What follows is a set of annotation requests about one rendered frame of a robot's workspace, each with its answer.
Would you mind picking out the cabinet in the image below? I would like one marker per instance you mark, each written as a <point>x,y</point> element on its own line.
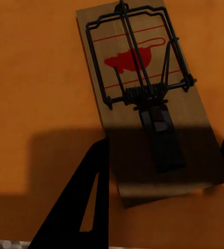
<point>50,117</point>

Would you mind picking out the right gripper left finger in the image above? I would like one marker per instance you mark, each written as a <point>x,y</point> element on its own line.
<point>60,230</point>

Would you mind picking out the mousetrap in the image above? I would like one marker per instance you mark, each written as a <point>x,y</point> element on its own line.
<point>160,139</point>

